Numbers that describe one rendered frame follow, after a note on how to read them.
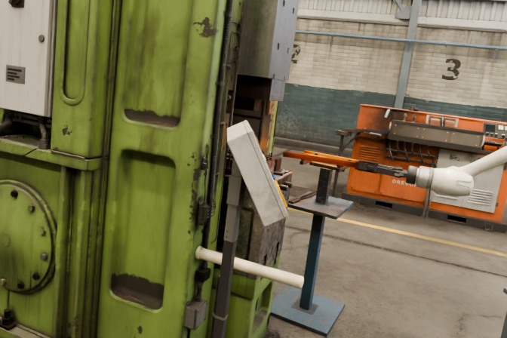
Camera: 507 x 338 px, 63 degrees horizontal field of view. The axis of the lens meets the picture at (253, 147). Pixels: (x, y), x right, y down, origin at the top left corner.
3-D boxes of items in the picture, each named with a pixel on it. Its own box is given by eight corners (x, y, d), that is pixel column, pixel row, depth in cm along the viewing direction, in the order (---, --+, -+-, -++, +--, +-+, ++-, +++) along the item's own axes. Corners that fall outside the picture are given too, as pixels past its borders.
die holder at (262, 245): (281, 252, 221) (293, 170, 214) (256, 280, 186) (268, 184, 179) (190, 227, 240) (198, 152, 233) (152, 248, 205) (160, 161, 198)
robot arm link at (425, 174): (428, 187, 175) (413, 184, 177) (433, 166, 173) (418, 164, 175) (429, 191, 166) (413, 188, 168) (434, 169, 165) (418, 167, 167)
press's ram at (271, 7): (293, 82, 208) (304, 1, 202) (268, 78, 173) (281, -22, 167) (219, 73, 223) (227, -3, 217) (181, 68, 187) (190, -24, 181)
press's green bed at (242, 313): (269, 331, 228) (281, 252, 221) (244, 373, 193) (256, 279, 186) (182, 302, 247) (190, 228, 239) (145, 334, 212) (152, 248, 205)
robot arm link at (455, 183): (430, 191, 165) (427, 192, 177) (473, 200, 159) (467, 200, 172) (434, 164, 165) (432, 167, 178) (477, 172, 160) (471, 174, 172)
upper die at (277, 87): (283, 101, 197) (285, 81, 196) (269, 100, 179) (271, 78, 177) (205, 90, 212) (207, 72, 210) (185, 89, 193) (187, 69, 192)
